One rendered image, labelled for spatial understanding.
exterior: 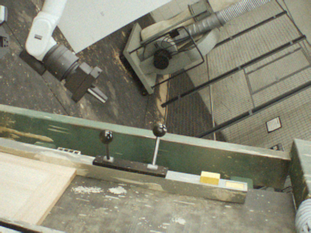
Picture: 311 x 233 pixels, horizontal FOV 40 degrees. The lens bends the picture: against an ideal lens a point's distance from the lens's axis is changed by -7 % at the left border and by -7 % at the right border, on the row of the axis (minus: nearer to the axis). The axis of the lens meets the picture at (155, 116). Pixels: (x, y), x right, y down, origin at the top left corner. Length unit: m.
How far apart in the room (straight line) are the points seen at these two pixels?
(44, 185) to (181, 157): 0.48
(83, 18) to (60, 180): 3.79
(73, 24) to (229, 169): 3.70
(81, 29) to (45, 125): 3.46
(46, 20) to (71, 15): 3.60
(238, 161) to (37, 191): 0.64
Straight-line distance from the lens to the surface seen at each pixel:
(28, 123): 1.55
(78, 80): 1.32
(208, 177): 1.21
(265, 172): 1.46
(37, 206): 1.08
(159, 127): 1.23
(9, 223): 0.93
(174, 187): 1.22
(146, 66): 6.28
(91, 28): 4.90
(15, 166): 1.26
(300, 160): 1.33
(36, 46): 1.31
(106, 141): 1.15
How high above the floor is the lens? 1.89
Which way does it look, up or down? 17 degrees down
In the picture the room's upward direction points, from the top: 64 degrees clockwise
